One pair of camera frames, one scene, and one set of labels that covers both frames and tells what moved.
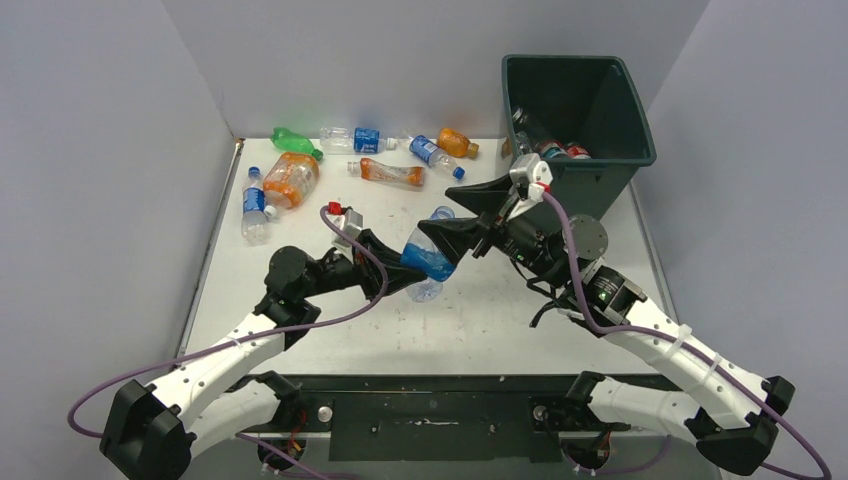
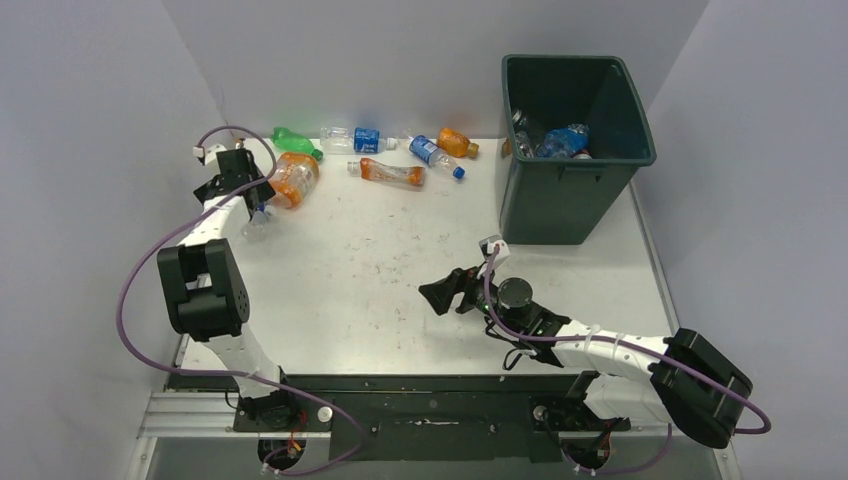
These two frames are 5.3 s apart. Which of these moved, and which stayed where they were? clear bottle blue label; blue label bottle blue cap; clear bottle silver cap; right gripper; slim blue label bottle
Moved: right gripper
Stayed: blue label bottle blue cap; slim blue label bottle; clear bottle silver cap; clear bottle blue label
